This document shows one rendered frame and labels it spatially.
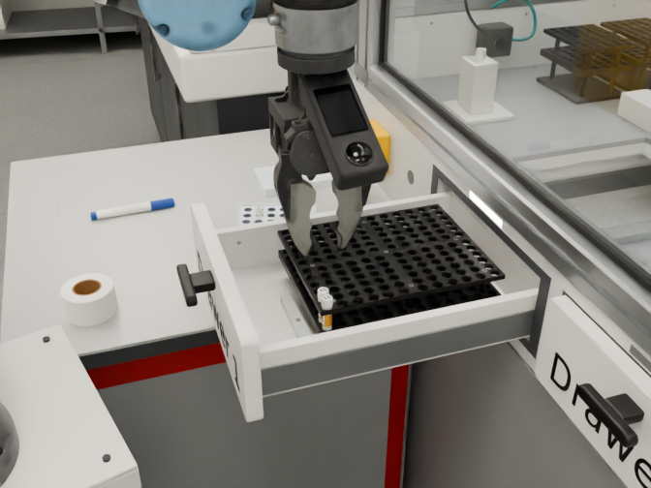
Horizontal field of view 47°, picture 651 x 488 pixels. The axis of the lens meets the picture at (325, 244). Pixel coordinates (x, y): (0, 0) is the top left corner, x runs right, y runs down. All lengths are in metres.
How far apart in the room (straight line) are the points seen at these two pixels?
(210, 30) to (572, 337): 0.48
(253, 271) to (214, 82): 0.70
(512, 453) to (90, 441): 0.52
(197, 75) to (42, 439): 0.97
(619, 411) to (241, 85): 1.13
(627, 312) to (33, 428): 0.58
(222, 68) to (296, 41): 0.94
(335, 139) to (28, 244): 0.71
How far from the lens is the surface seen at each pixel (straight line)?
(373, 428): 1.26
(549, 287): 0.84
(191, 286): 0.83
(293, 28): 0.66
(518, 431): 0.98
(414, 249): 0.91
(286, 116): 0.71
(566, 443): 0.89
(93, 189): 1.39
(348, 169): 0.64
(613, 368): 0.75
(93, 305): 1.03
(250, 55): 1.60
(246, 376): 0.75
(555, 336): 0.82
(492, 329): 0.86
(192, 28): 0.50
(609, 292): 0.75
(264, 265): 0.99
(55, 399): 0.84
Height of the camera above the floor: 1.38
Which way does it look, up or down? 32 degrees down
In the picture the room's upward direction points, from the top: straight up
